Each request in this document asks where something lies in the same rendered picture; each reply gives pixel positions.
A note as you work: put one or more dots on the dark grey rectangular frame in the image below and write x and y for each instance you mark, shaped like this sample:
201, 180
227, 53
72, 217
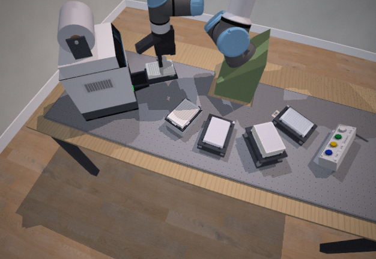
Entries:
210, 148
290, 132

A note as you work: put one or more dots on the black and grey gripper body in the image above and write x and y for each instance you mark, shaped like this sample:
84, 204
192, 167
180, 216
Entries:
167, 45

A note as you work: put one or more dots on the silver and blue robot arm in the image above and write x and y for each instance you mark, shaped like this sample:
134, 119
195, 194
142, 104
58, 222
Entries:
230, 30

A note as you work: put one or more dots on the light grey roll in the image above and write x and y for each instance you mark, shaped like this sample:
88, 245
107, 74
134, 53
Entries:
75, 18

